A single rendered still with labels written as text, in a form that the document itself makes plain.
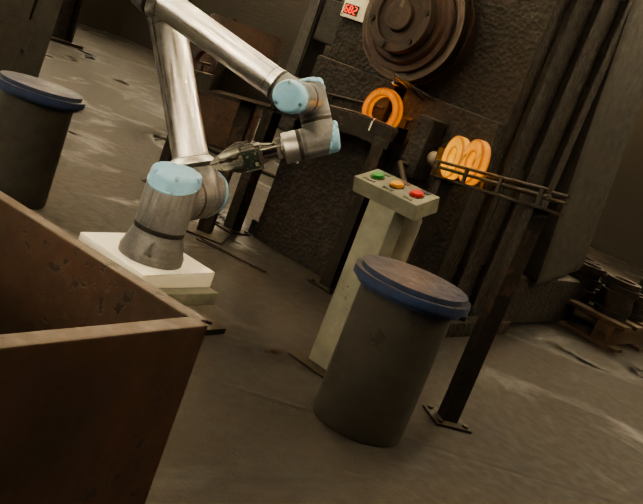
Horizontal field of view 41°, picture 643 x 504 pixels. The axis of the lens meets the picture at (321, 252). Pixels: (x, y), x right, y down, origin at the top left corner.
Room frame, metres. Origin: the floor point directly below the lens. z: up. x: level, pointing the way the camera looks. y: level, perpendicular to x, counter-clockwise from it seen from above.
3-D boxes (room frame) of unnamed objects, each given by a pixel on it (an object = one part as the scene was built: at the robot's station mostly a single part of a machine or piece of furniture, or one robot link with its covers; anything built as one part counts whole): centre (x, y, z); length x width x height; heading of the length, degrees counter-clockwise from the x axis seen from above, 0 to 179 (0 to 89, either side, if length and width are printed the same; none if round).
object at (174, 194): (2.40, 0.46, 0.35); 0.17 x 0.15 x 0.18; 166
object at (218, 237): (3.58, 0.52, 0.36); 0.26 x 0.20 x 0.72; 89
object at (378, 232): (2.50, -0.14, 0.31); 0.24 x 0.16 x 0.62; 54
